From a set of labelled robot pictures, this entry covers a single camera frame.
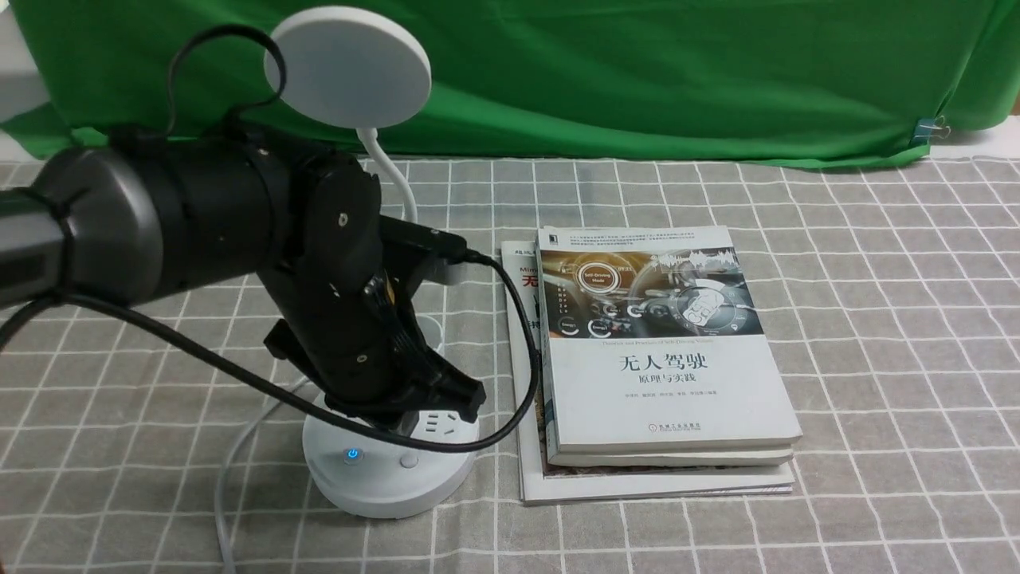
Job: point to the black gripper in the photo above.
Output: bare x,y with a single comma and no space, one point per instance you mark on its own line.
331,210

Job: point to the white desk lamp with sockets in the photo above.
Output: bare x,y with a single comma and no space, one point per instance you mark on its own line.
353,68

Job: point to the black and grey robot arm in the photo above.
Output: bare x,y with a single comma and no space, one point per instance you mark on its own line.
145,219

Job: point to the magazine under books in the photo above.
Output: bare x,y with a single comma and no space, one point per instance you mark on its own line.
545,484

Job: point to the white self-driving textbook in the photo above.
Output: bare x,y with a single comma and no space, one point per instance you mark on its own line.
652,345

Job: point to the green backdrop cloth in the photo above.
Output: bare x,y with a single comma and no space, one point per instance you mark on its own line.
789,83

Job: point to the grey checked tablecloth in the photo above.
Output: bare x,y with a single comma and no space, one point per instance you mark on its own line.
890,300

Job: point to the blue binder clip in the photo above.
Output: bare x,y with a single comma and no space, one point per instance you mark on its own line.
927,130

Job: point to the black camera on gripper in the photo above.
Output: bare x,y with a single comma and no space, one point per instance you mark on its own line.
414,254

